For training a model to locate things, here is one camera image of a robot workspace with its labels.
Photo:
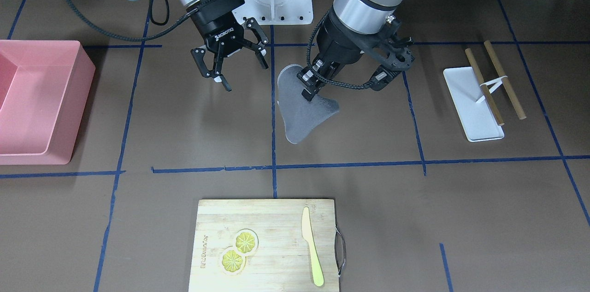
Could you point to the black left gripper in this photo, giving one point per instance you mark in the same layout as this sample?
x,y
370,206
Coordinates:
x,y
340,44

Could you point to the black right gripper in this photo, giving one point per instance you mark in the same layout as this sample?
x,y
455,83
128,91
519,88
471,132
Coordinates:
x,y
217,26

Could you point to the grey wiping cloth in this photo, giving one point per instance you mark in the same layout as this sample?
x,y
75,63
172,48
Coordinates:
x,y
300,116

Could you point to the yellow plastic knife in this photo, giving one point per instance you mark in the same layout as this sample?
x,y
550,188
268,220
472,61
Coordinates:
x,y
307,234

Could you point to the lemon slice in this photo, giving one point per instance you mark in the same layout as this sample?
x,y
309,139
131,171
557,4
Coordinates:
x,y
232,262
246,242

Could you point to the white rectangular tray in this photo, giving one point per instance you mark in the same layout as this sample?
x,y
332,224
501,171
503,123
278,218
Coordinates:
x,y
475,114

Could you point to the wooden cutting board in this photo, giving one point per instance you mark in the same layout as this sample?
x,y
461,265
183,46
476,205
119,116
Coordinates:
x,y
281,262

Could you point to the pink plastic bin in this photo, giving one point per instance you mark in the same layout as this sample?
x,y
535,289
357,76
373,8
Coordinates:
x,y
44,90

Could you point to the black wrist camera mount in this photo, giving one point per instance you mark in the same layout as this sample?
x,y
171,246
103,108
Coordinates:
x,y
391,51

